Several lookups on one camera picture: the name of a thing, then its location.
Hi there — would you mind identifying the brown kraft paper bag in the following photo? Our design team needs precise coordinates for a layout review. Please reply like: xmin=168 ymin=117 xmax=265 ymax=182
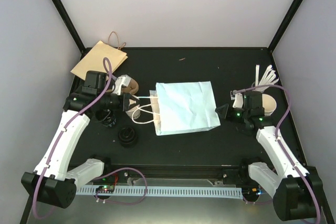
xmin=70 ymin=31 xmax=128 ymax=80

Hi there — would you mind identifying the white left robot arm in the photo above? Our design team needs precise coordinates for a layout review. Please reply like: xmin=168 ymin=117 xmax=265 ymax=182
xmin=21 ymin=71 xmax=139 ymax=208

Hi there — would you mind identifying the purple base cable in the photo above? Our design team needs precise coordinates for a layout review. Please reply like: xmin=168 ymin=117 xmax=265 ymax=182
xmin=94 ymin=167 xmax=148 ymax=205
xmin=243 ymin=187 xmax=275 ymax=206

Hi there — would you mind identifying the clear cup of stirrers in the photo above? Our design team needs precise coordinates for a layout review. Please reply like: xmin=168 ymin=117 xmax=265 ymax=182
xmin=252 ymin=65 xmax=279 ymax=93

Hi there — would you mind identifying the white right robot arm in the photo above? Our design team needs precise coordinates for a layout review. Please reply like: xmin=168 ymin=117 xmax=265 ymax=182
xmin=215 ymin=91 xmax=323 ymax=223

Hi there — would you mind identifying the white paper coffee cup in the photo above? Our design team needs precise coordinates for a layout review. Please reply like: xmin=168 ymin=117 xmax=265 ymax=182
xmin=126 ymin=105 xmax=141 ymax=120

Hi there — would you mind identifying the stack of white paper cups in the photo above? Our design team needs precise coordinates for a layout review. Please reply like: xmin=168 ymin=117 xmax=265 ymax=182
xmin=262 ymin=94 xmax=277 ymax=116

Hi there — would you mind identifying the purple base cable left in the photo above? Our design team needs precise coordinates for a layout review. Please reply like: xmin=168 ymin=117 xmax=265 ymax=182
xmin=94 ymin=167 xmax=148 ymax=205

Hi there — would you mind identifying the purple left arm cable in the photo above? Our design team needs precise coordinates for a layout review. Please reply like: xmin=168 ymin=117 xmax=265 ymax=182
xmin=33 ymin=57 xmax=118 ymax=220

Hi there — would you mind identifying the black frame post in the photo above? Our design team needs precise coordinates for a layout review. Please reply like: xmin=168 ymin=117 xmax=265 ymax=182
xmin=51 ymin=0 xmax=86 ymax=54
xmin=268 ymin=0 xmax=303 ymax=53

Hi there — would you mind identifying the black frame post right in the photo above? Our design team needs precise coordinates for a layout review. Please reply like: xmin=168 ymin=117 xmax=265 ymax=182
xmin=268 ymin=0 xmax=303 ymax=53

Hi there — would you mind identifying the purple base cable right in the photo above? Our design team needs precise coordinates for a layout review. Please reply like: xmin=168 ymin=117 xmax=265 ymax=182
xmin=243 ymin=187 xmax=275 ymax=206

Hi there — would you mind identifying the black circuit board with leds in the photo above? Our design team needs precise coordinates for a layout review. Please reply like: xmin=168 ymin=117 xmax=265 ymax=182
xmin=96 ymin=185 xmax=115 ymax=194

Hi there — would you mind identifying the black paper coffee cup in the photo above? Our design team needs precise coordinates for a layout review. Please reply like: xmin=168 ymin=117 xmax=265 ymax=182
xmin=95 ymin=109 xmax=117 ymax=128

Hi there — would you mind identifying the stack of black lids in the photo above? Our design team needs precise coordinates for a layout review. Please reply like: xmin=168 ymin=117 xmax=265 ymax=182
xmin=118 ymin=126 xmax=138 ymax=148

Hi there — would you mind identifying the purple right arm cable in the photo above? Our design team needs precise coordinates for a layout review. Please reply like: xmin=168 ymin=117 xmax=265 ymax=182
xmin=235 ymin=84 xmax=322 ymax=222

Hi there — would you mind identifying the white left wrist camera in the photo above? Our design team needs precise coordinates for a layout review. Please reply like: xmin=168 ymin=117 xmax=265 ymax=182
xmin=112 ymin=74 xmax=131 ymax=95

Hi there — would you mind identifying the black frame post left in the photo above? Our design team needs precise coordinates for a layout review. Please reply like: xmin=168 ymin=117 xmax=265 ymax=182
xmin=51 ymin=0 xmax=86 ymax=54

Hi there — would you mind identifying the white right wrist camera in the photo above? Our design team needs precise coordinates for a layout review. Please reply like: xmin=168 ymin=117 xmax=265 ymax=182
xmin=230 ymin=90 xmax=244 ymax=109

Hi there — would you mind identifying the light blue paper bag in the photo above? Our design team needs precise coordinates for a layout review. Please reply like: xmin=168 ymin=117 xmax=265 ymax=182
xmin=131 ymin=81 xmax=221 ymax=137

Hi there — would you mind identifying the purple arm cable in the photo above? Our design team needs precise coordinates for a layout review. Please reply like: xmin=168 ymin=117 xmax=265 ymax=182
xmin=235 ymin=84 xmax=322 ymax=222
xmin=33 ymin=57 xmax=118 ymax=220

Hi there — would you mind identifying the light blue cable duct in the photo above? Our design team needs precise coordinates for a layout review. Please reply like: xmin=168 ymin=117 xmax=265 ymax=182
xmin=76 ymin=185 xmax=243 ymax=199

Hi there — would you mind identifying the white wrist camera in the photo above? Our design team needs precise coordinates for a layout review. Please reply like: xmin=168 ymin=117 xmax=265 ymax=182
xmin=112 ymin=74 xmax=131 ymax=95
xmin=230 ymin=90 xmax=244 ymax=109

